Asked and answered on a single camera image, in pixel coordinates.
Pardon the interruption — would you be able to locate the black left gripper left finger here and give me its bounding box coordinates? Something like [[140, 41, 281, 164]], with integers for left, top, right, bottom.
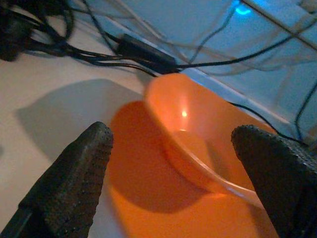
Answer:
[[0, 121, 114, 238]]

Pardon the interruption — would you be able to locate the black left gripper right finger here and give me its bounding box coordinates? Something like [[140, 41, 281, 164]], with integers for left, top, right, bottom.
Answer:
[[231, 124, 317, 238]]

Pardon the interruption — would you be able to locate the orange bowl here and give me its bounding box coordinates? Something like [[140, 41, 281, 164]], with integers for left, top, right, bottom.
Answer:
[[143, 73, 279, 210]]

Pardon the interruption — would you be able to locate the black power adapter brick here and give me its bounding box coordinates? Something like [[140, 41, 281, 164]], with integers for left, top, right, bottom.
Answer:
[[115, 33, 178, 74]]

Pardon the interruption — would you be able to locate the black cable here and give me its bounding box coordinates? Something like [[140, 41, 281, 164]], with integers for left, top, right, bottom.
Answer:
[[176, 21, 317, 69], [229, 81, 317, 147]]

